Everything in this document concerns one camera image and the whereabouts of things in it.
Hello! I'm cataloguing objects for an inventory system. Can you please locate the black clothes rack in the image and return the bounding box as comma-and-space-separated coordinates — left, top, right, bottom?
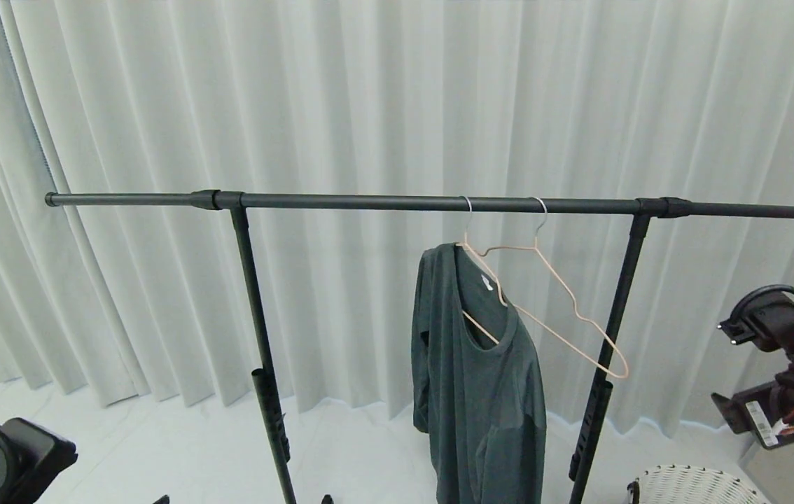
45, 189, 794, 504

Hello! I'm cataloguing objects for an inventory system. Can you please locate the dark grey shirt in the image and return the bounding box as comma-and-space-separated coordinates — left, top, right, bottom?
411, 243, 548, 504

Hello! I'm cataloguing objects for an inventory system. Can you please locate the pink clothes hanger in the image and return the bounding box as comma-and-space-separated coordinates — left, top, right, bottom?
456, 197, 510, 346
471, 197, 630, 381

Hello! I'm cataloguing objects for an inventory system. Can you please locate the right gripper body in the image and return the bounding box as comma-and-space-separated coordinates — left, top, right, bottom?
711, 381, 794, 449

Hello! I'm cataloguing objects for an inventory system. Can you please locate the white laundry basket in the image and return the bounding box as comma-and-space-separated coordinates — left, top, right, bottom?
627, 464, 770, 504

